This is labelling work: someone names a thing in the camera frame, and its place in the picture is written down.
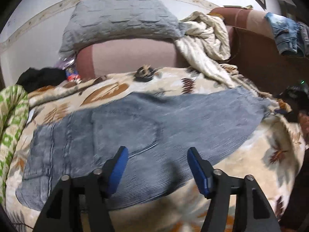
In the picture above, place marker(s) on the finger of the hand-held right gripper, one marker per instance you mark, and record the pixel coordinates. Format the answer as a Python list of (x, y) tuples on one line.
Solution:
[(282, 111)]

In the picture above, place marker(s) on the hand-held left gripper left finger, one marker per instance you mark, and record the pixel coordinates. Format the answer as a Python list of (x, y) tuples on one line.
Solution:
[(118, 169)]

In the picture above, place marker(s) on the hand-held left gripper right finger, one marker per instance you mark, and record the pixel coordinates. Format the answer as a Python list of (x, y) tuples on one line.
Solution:
[(198, 169)]

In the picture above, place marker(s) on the blue-grey denim pants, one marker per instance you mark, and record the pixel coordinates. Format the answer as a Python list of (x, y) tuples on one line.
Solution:
[(144, 125)]

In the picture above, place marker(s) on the leaf print fleece blanket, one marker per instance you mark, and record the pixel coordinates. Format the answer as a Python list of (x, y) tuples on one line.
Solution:
[(253, 154)]

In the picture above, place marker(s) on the grey hanging garment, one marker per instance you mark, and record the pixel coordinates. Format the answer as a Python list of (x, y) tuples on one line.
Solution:
[(305, 38)]

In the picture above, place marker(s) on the light blue hanging jeans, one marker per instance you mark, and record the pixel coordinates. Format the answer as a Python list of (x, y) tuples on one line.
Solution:
[(284, 33)]

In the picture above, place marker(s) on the red and blue packet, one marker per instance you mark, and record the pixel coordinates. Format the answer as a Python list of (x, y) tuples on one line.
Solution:
[(72, 76)]

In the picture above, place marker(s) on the white floral quilt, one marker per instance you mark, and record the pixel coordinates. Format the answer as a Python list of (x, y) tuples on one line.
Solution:
[(205, 41)]

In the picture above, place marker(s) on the pink and brown sofa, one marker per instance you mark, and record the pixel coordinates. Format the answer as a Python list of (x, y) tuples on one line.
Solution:
[(132, 55)]

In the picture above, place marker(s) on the green patterned cloth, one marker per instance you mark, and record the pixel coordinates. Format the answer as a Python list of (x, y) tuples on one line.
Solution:
[(12, 116)]

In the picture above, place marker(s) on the black cloth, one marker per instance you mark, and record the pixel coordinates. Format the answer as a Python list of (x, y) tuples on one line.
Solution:
[(41, 77)]

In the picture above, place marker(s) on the purple plastic bag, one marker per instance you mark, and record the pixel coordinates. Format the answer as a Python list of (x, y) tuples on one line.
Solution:
[(64, 61)]

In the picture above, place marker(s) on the grey quilted cover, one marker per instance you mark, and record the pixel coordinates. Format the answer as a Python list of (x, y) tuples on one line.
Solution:
[(120, 17)]

